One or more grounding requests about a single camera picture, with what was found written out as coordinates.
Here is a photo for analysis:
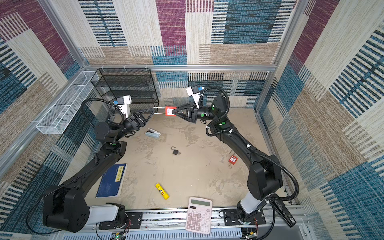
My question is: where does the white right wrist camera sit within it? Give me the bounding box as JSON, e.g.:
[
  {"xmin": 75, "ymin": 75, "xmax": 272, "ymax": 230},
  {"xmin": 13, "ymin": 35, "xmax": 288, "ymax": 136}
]
[{"xmin": 186, "ymin": 86, "xmax": 204, "ymax": 109}]

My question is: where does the light blue stapler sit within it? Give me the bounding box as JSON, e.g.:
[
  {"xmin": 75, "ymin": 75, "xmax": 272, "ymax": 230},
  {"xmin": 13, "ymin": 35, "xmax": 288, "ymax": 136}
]
[{"xmin": 145, "ymin": 128, "xmax": 161, "ymax": 139}]

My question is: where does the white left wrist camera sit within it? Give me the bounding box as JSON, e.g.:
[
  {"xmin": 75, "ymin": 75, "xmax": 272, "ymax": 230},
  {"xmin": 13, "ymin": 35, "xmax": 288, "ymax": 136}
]
[{"xmin": 114, "ymin": 95, "xmax": 132, "ymax": 118}]

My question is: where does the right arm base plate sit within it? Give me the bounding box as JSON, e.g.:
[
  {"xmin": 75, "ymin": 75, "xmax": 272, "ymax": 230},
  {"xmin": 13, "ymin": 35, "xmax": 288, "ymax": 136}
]
[{"xmin": 219, "ymin": 209, "xmax": 266, "ymax": 226}]

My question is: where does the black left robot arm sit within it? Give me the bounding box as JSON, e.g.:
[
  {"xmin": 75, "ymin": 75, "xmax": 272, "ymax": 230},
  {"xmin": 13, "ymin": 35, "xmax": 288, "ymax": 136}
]
[{"xmin": 26, "ymin": 99, "xmax": 155, "ymax": 234}]

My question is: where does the white wire mesh basket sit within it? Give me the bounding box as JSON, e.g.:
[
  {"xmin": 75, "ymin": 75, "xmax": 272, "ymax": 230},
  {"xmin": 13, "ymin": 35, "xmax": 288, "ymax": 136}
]
[{"xmin": 36, "ymin": 71, "xmax": 95, "ymax": 135}]

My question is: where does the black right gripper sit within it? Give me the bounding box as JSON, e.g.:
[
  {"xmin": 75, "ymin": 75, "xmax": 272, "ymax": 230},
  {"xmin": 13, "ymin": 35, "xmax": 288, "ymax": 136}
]
[{"xmin": 172, "ymin": 101, "xmax": 217, "ymax": 124}]

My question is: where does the black wire shelf rack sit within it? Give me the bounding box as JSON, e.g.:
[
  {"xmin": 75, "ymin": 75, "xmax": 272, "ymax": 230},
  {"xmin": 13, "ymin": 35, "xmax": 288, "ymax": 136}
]
[{"xmin": 91, "ymin": 68, "xmax": 159, "ymax": 112}]

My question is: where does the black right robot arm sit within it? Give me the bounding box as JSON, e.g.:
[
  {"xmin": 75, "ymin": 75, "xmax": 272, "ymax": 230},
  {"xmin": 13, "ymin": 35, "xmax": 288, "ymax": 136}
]
[{"xmin": 172, "ymin": 86, "xmax": 300, "ymax": 228}]

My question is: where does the red padlock with key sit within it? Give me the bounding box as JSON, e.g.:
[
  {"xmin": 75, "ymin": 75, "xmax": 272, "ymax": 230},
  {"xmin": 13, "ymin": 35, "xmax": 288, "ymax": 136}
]
[{"xmin": 154, "ymin": 107, "xmax": 177, "ymax": 117}]

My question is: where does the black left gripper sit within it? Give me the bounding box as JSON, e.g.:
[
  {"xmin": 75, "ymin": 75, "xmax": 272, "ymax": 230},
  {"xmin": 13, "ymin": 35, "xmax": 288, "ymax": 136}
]
[{"xmin": 115, "ymin": 111, "xmax": 154, "ymax": 144}]

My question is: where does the blue notebook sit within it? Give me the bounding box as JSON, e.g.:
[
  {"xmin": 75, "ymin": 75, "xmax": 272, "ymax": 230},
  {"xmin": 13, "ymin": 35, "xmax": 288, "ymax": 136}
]
[{"xmin": 96, "ymin": 164, "xmax": 127, "ymax": 198}]

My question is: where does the yellow glue stick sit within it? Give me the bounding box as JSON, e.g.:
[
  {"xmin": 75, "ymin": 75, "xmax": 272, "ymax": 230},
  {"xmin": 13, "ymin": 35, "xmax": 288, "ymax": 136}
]
[{"xmin": 155, "ymin": 183, "xmax": 170, "ymax": 200}]

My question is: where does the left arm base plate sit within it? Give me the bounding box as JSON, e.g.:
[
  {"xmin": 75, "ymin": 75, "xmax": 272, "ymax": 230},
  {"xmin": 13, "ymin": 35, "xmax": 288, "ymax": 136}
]
[{"xmin": 98, "ymin": 212, "xmax": 143, "ymax": 230}]

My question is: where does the small black padlock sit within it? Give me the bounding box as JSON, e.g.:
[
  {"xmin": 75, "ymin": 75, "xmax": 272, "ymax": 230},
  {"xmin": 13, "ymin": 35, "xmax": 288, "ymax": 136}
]
[{"xmin": 171, "ymin": 147, "xmax": 181, "ymax": 156}]

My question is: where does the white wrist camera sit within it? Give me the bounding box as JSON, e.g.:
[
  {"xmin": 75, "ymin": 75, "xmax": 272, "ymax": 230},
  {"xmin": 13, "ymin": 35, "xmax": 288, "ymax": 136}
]
[
  {"xmin": 114, "ymin": 95, "xmax": 132, "ymax": 118},
  {"xmin": 186, "ymin": 86, "xmax": 204, "ymax": 109}
]

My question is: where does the pink calculator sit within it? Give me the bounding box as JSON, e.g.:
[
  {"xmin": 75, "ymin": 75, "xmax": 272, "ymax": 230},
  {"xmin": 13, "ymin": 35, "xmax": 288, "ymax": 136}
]
[{"xmin": 185, "ymin": 197, "xmax": 213, "ymax": 235}]

